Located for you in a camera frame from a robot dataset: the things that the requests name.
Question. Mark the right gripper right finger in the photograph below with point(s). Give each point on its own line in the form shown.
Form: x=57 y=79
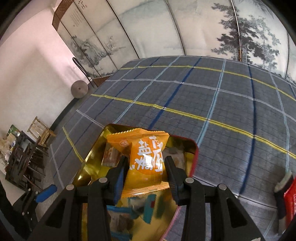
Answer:
x=229 y=219

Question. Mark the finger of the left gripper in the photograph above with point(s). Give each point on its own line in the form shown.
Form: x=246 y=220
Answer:
x=32 y=199

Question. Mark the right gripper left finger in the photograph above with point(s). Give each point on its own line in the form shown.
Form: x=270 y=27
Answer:
x=63 y=219

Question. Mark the navy and pale blue pack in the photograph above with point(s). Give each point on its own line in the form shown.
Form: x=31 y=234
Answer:
x=279 y=191

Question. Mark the teal candy packet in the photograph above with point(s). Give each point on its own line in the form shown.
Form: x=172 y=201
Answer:
x=137 y=206

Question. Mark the pink meat snack packet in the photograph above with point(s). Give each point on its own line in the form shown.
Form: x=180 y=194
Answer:
x=111 y=156

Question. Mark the orange snack packet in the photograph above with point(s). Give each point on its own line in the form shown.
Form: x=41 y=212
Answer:
x=144 y=149

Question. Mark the red snack pack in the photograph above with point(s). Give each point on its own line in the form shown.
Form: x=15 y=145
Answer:
x=290 y=202

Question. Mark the dark cluttered shelf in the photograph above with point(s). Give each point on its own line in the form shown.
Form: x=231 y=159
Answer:
x=22 y=160

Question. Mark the gold tin red toffee box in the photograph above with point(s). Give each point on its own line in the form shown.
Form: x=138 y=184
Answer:
x=165 y=211

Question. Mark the plaid grey tablecloth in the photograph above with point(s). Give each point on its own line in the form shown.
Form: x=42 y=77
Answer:
x=241 y=117

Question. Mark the round grey disc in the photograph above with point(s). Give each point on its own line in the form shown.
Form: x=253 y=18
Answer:
x=79 y=89

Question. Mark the painted folding screen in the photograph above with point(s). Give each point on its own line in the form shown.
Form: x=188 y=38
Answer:
x=104 y=35

